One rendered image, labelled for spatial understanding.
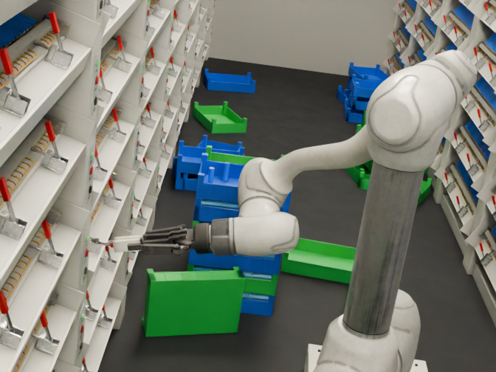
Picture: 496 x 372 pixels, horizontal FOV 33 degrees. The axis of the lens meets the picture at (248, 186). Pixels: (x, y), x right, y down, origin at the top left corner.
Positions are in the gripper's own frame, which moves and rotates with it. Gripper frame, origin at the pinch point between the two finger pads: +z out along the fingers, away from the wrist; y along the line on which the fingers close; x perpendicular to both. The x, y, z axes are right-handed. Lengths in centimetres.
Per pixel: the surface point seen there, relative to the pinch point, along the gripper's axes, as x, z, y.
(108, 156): 17.9, 4.7, 14.3
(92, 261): -1.4, 8.0, -5.5
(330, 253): -64, -52, 112
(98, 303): -20.2, 12.2, 7.3
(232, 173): -16, -20, 81
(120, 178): 0.7, 9.3, 42.3
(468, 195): -58, -112, 144
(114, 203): 0.2, 8.3, 25.7
